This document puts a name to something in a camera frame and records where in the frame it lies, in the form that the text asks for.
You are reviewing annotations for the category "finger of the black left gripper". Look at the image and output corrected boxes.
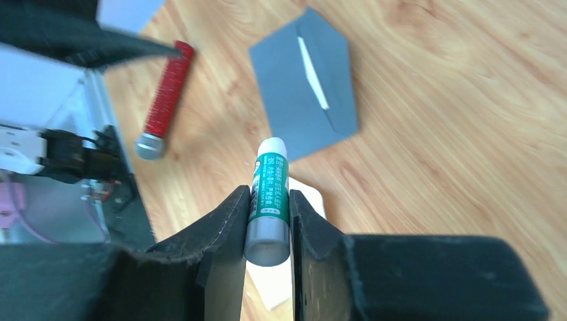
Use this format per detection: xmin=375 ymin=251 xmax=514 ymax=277
xmin=1 ymin=1 xmax=181 ymax=69

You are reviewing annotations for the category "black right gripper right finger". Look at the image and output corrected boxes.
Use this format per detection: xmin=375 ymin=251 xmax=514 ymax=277
xmin=290 ymin=190 xmax=550 ymax=320

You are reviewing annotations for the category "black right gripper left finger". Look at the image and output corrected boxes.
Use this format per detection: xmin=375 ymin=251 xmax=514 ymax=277
xmin=1 ymin=185 xmax=250 ymax=320

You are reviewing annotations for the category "cream pink envelope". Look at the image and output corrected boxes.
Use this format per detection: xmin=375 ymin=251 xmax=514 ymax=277
xmin=245 ymin=177 xmax=327 ymax=312

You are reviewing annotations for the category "green white glue stick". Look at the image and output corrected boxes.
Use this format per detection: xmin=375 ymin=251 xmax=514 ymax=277
xmin=244 ymin=137 xmax=290 ymax=267

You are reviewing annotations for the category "grey envelope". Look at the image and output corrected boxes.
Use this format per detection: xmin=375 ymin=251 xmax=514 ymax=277
xmin=249 ymin=7 xmax=359 ymax=161

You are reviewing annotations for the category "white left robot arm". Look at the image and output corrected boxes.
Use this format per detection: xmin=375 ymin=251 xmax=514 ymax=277
xmin=1 ymin=1 xmax=182 ymax=184

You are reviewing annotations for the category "red microphone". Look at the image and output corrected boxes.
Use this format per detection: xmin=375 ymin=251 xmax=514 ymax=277
xmin=135 ymin=40 xmax=195 ymax=161

